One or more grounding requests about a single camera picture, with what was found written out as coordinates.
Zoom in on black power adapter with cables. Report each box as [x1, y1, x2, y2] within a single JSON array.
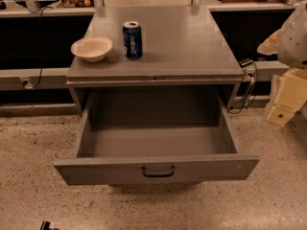
[[229, 58, 258, 114]]

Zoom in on black drawer handle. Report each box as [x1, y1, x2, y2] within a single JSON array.
[[142, 166, 175, 178]]

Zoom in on blue pepsi soda can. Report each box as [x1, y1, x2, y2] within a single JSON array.
[[123, 21, 143, 59]]

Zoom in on grey metal cabinet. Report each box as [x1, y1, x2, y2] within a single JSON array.
[[66, 6, 243, 112]]

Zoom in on small black floor object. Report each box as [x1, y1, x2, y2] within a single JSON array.
[[39, 221, 51, 230]]

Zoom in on white paper bowl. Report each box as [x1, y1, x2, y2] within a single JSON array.
[[71, 36, 113, 62]]

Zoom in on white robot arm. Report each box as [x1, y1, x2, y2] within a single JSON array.
[[257, 1, 307, 68]]

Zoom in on black cable left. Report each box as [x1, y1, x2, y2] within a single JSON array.
[[32, 5, 55, 90]]

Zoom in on grey top drawer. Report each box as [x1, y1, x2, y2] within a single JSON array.
[[55, 85, 259, 185]]

